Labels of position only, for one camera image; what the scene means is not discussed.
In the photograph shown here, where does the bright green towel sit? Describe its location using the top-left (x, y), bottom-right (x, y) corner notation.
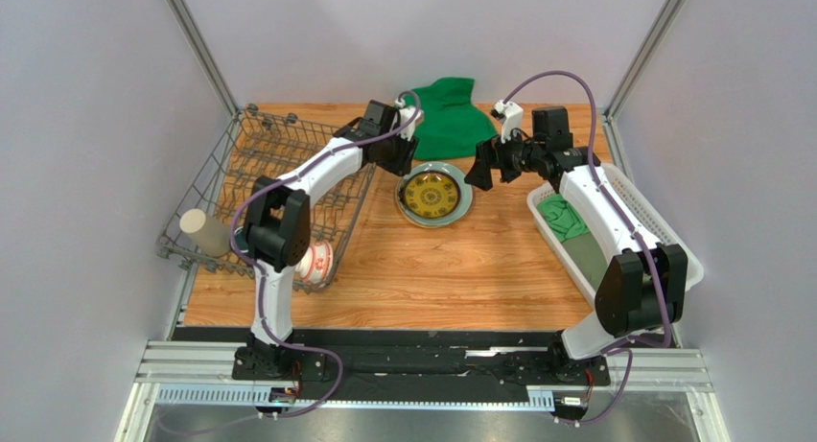
top-left (536, 194), bottom-right (590, 243)

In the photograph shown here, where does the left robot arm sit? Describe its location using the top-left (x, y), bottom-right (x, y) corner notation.
top-left (232, 95), bottom-right (423, 381)

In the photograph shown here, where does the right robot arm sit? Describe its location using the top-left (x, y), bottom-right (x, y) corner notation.
top-left (465, 102), bottom-right (689, 361)

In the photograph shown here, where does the white plastic basket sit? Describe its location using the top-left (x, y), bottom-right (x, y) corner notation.
top-left (526, 163), bottom-right (704, 304)

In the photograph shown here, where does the dark green mug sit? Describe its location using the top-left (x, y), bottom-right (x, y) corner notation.
top-left (233, 226), bottom-right (248, 253)

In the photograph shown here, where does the olive green cloth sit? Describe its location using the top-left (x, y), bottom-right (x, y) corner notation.
top-left (562, 232), bottom-right (608, 290)

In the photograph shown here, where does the green cloth on table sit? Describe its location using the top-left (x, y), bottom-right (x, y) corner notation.
top-left (405, 77), bottom-right (496, 161)

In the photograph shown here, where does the yellow patterned small plate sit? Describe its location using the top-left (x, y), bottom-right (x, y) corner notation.
top-left (398, 171), bottom-right (461, 220)

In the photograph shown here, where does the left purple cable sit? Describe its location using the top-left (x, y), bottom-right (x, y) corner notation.
top-left (152, 90), bottom-right (424, 437)

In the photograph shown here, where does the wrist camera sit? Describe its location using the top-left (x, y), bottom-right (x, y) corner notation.
top-left (490, 100), bottom-right (524, 144)
top-left (392, 97), bottom-right (424, 141)

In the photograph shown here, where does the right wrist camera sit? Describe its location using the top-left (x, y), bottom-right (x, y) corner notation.
top-left (490, 100), bottom-right (524, 144)

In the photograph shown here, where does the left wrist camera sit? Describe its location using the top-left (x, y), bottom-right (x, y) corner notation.
top-left (392, 97), bottom-right (424, 141)

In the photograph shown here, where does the light blue flower plate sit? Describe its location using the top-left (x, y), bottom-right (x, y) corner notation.
top-left (395, 161), bottom-right (474, 228)

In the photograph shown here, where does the white orange patterned bowl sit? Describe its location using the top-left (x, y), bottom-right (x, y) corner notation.
top-left (295, 241), bottom-right (335, 285)

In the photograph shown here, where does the grey wire dish rack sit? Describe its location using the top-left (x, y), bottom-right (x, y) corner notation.
top-left (156, 106), bottom-right (375, 279)

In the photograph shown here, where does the beige cup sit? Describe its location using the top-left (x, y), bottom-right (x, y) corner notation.
top-left (179, 208), bottom-right (230, 257)

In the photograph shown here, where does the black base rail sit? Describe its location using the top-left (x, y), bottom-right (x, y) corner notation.
top-left (171, 326), bottom-right (612, 407)

